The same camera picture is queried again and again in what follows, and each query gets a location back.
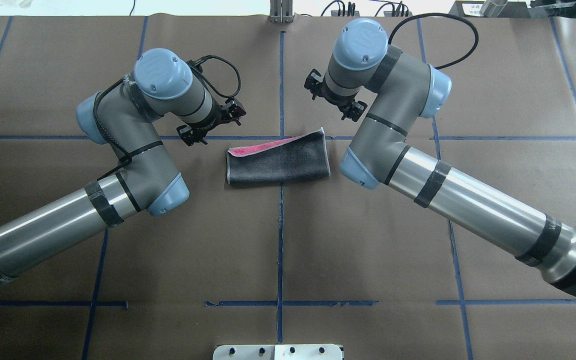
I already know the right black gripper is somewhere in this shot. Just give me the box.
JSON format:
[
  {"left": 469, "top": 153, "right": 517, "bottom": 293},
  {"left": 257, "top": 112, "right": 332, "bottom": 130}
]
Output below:
[{"left": 304, "top": 70, "right": 367, "bottom": 122}]

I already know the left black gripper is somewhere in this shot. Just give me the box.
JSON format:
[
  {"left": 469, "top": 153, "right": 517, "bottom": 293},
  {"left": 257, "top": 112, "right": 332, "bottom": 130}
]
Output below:
[{"left": 176, "top": 99, "right": 247, "bottom": 147}]

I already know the pink towel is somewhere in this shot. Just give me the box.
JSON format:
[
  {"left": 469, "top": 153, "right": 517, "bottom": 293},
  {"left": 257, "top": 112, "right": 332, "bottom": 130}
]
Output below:
[{"left": 226, "top": 128, "right": 330, "bottom": 186}]

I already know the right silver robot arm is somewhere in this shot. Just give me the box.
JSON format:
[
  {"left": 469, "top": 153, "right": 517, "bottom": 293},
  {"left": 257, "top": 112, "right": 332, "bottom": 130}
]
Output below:
[{"left": 304, "top": 17, "right": 576, "bottom": 297}]

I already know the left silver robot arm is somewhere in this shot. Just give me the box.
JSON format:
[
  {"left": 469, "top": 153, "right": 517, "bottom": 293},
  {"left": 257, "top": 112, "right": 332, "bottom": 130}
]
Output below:
[{"left": 0, "top": 43, "right": 250, "bottom": 287}]

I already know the black tray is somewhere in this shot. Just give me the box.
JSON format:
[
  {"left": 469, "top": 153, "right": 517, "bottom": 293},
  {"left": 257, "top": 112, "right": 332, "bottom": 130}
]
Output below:
[{"left": 448, "top": 0, "right": 530, "bottom": 19}]

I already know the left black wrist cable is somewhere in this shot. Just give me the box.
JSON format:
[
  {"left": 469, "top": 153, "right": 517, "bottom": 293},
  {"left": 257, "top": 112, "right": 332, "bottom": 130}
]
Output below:
[{"left": 92, "top": 55, "right": 243, "bottom": 166}]

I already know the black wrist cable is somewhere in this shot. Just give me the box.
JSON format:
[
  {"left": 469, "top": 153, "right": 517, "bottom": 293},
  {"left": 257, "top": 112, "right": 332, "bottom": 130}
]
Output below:
[
  {"left": 92, "top": 55, "right": 243, "bottom": 166},
  {"left": 388, "top": 13, "right": 480, "bottom": 71}
]

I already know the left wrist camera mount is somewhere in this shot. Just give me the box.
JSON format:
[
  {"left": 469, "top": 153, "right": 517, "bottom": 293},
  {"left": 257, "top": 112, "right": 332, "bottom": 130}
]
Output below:
[{"left": 186, "top": 56, "right": 208, "bottom": 76}]

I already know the aluminium frame post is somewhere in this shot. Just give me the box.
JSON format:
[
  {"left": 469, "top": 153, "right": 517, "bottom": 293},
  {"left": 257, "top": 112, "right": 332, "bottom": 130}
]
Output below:
[{"left": 269, "top": 0, "right": 295, "bottom": 24}]

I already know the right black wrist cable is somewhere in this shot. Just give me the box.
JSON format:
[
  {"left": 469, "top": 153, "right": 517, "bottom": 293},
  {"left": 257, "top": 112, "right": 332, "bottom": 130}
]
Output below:
[{"left": 388, "top": 13, "right": 480, "bottom": 71}]

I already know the white pedestal column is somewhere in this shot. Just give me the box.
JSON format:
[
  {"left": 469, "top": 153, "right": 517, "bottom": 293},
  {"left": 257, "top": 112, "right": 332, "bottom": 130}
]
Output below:
[{"left": 212, "top": 343, "right": 345, "bottom": 360}]

